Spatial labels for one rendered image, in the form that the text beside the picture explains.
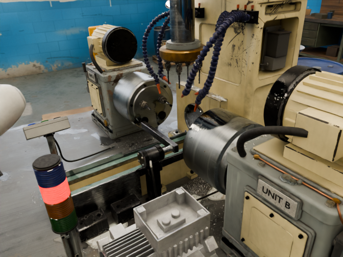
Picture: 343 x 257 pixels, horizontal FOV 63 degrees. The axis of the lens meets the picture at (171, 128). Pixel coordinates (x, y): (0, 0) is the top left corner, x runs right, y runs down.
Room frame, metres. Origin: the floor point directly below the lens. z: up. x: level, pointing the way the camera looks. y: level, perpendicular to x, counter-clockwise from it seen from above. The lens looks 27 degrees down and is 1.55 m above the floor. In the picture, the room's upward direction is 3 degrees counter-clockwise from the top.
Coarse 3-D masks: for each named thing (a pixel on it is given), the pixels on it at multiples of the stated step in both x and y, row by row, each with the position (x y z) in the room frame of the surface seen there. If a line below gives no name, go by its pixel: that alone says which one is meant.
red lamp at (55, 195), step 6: (66, 180) 0.52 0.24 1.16; (60, 186) 0.50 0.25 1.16; (66, 186) 0.51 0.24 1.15; (42, 192) 0.49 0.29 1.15; (48, 192) 0.49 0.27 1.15; (54, 192) 0.49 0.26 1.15; (60, 192) 0.50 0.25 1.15; (66, 192) 0.51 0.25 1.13; (48, 198) 0.49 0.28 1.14; (54, 198) 0.49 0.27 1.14; (60, 198) 0.49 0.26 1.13
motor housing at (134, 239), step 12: (132, 228) 0.46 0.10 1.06; (120, 240) 0.39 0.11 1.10; (132, 240) 0.39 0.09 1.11; (144, 240) 0.39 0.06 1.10; (108, 252) 0.36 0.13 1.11; (120, 252) 0.36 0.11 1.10; (132, 252) 0.37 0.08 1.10; (144, 252) 0.36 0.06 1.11; (192, 252) 0.38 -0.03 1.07; (204, 252) 0.39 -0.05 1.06
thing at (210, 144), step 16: (208, 112) 0.85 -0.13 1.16; (224, 112) 0.84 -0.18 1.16; (192, 128) 0.81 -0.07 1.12; (208, 128) 0.78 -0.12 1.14; (224, 128) 0.75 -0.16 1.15; (240, 128) 0.73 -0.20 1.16; (192, 144) 0.77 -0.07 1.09; (208, 144) 0.73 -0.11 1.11; (224, 144) 0.69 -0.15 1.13; (192, 160) 0.76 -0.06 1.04; (208, 160) 0.70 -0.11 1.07; (224, 160) 0.67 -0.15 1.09; (208, 176) 0.70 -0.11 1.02; (224, 176) 0.65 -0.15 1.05; (224, 192) 0.69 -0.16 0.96
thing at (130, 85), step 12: (132, 72) 1.37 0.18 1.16; (120, 84) 1.30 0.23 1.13; (132, 84) 1.24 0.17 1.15; (144, 84) 1.22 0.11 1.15; (120, 96) 1.25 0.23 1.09; (132, 96) 1.19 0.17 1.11; (144, 96) 1.21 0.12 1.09; (156, 96) 1.25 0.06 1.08; (168, 96) 1.29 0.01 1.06; (120, 108) 1.24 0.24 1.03; (132, 108) 1.18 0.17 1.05; (144, 108) 1.17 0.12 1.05; (156, 108) 1.24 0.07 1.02; (168, 108) 1.29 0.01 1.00; (132, 120) 1.18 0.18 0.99; (144, 120) 1.20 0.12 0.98; (156, 120) 1.24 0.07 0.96
